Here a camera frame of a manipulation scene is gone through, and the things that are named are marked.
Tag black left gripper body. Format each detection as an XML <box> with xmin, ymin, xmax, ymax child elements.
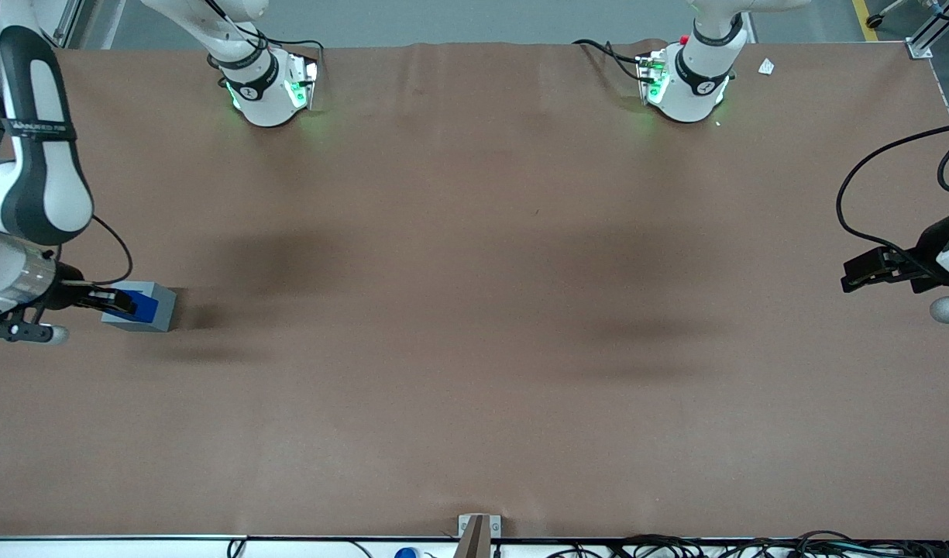
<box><xmin>904</xmin><ymin>213</ymin><xmax>949</xmax><ymax>295</ymax></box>

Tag black left base cable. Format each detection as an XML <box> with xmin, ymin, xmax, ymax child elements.
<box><xmin>572</xmin><ymin>38</ymin><xmax>650</xmax><ymax>84</ymax></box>

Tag grey metal camera bracket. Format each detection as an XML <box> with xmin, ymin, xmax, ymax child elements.
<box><xmin>452</xmin><ymin>513</ymin><xmax>503</xmax><ymax>558</ymax></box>

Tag blue plastic part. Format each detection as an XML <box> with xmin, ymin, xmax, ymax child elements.
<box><xmin>124</xmin><ymin>290</ymin><xmax>160</xmax><ymax>323</ymax></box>

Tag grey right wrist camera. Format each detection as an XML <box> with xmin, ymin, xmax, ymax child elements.
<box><xmin>0</xmin><ymin>313</ymin><xmax>70</xmax><ymax>346</ymax></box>

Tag black base cable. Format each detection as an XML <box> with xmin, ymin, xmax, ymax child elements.
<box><xmin>572</xmin><ymin>38</ymin><xmax>650</xmax><ymax>84</ymax></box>
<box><xmin>203</xmin><ymin>0</ymin><xmax>325</xmax><ymax>63</ymax></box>

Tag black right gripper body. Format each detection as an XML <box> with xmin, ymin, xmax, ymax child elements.
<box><xmin>33</xmin><ymin>263</ymin><xmax>85</xmax><ymax>312</ymax></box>

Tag brown table mat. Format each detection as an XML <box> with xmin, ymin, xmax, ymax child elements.
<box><xmin>0</xmin><ymin>40</ymin><xmax>949</xmax><ymax>540</ymax></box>

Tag gray square base block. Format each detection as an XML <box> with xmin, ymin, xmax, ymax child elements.
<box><xmin>101</xmin><ymin>281</ymin><xmax>177</xmax><ymax>333</ymax></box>

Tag black right base cable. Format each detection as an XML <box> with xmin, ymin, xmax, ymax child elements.
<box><xmin>203</xmin><ymin>0</ymin><xmax>325</xmax><ymax>63</ymax></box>

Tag black cable bundle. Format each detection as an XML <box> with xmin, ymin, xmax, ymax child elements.
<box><xmin>548</xmin><ymin>530</ymin><xmax>949</xmax><ymax>558</ymax></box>

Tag aluminium frame post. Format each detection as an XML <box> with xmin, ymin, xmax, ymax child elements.
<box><xmin>52</xmin><ymin>0</ymin><xmax>128</xmax><ymax>50</ymax></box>

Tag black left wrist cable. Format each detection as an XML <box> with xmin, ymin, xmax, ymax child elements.
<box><xmin>835</xmin><ymin>122</ymin><xmax>949</xmax><ymax>269</ymax></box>

